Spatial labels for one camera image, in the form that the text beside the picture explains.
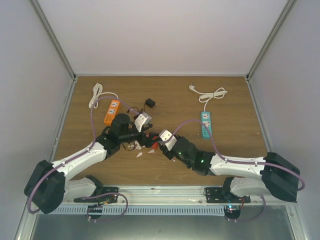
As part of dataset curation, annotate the red cube socket adapter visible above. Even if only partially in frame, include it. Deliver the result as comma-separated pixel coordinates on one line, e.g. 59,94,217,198
148,132,159,150

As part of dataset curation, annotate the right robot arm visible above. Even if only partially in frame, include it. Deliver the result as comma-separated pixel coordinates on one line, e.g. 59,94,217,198
159,133,300,203

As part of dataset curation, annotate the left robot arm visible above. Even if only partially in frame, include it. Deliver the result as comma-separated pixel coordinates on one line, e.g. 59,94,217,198
24,112,151,214

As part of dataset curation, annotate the orange power strip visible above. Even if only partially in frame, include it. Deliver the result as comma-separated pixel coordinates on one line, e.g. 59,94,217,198
103,100,121,126

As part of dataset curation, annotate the black power adapter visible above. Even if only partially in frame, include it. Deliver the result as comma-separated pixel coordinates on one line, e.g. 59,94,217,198
145,98,156,108

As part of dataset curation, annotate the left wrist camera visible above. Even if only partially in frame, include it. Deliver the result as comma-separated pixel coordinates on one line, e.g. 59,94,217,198
134,112,152,133

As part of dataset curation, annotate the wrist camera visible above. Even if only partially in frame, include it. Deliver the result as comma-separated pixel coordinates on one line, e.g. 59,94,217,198
134,112,152,133
159,129,177,151

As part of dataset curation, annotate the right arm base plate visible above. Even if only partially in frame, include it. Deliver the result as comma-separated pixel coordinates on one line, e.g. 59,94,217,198
203,186,251,204

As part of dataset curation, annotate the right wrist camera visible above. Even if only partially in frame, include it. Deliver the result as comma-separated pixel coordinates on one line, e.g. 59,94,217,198
159,129,177,151

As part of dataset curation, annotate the white cord of orange strip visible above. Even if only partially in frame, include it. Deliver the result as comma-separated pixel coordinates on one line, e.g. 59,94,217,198
88,83,119,109

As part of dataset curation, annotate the grey slotted cable duct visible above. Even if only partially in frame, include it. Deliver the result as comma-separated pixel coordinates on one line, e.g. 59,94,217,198
52,205,225,217

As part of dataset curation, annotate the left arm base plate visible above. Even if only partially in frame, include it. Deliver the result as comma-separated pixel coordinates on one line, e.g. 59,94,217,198
74,186,120,203

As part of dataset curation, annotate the aluminium front rail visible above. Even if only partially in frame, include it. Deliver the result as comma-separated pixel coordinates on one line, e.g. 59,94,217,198
59,184,298,205

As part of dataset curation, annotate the white cord of teal strip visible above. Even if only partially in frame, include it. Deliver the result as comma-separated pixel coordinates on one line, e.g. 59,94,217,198
188,84,228,112

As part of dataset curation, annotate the left aluminium frame post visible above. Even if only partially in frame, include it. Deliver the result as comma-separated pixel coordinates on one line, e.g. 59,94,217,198
29,0,77,81

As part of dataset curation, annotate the aluminium frame post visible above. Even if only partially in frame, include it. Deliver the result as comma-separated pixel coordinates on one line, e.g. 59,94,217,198
245,0,297,82
29,0,77,81

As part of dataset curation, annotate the right aluminium frame post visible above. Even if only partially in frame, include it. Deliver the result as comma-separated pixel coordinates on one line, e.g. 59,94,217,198
245,0,297,82

